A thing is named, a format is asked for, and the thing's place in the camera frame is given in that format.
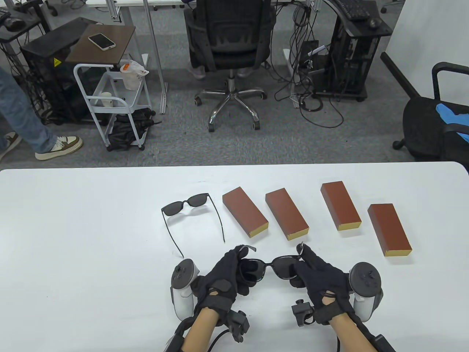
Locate person's right hand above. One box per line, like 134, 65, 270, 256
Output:
289, 244, 354, 325

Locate person's left hand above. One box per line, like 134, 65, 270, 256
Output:
192, 246, 257, 324

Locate black sunglasses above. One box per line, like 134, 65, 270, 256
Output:
238, 242, 306, 288
161, 193, 225, 258

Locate brown sliding storage box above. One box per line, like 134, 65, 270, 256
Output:
320, 181, 362, 231
265, 188, 309, 241
367, 203, 413, 256
222, 186, 269, 239

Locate black forearm sensor pack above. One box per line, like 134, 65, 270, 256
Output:
354, 312, 397, 352
165, 317, 195, 352

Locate person's left forearm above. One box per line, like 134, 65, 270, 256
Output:
181, 307, 220, 352

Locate person's right forearm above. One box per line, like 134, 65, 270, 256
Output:
330, 313, 378, 352

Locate white grey hand controller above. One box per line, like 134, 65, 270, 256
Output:
348, 261, 384, 323
170, 258, 200, 320

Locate black bag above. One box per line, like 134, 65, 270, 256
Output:
107, 107, 162, 151

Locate black office chair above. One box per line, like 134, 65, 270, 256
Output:
184, 0, 276, 132
393, 62, 469, 165

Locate blue cloth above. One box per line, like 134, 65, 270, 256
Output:
435, 103, 469, 142

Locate white utility cart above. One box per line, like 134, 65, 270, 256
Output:
73, 59, 152, 151

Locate white plastic bag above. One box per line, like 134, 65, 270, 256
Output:
120, 60, 149, 91

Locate brown side table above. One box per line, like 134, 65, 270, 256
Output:
66, 24, 136, 72

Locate black computer tower yellow sticker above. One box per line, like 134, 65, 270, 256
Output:
20, 16, 96, 123

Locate black computer desk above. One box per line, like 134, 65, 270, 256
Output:
313, 0, 392, 102

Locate white smartphone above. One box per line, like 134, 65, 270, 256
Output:
88, 33, 116, 51

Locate white partition panel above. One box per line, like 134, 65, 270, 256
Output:
381, 0, 469, 110

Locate black keyboard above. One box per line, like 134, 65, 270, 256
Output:
334, 0, 370, 21

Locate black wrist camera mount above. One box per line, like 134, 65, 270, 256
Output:
291, 299, 315, 327
224, 310, 250, 343

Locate black floor cables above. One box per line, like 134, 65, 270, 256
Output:
273, 0, 345, 129
0, 37, 48, 129

